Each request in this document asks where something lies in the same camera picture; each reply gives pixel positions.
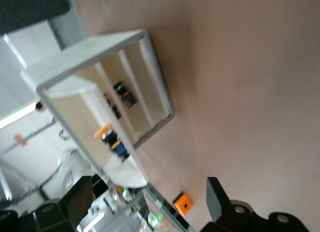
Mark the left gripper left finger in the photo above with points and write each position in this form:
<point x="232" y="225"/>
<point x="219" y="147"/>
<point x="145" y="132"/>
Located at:
<point x="75" y="199"/>

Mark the dark grey felt panel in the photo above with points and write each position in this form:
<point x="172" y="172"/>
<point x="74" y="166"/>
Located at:
<point x="30" y="7"/>

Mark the brown table mat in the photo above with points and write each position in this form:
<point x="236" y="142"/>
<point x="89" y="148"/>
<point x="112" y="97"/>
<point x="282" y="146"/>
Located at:
<point x="237" y="92"/>

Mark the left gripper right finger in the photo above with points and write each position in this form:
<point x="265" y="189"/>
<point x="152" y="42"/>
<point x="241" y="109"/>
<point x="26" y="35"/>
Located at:
<point x="215" y="202"/>

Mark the white drawer cabinet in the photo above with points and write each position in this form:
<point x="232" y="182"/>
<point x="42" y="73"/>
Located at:
<point x="75" y="54"/>

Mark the aluminium frame stand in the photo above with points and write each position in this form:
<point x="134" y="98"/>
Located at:
<point x="37" y="132"/>

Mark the red mushroom push button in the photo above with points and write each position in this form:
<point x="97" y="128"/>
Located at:
<point x="115" y="111"/>

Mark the yellow mushroom push button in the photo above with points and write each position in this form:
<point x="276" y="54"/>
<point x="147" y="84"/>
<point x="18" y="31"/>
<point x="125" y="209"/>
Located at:
<point x="112" y="142"/>

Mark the small orange sticker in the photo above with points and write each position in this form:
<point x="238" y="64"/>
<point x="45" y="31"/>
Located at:
<point x="24" y="143"/>
<point x="17" y="137"/>

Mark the white partition board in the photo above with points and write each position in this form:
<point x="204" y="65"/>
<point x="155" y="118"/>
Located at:
<point x="42" y="154"/>

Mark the green push button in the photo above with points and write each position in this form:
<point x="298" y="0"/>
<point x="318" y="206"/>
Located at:
<point x="126" y="94"/>

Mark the orange and black cube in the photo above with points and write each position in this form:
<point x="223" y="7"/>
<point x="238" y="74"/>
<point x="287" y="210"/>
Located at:
<point x="183" y="204"/>

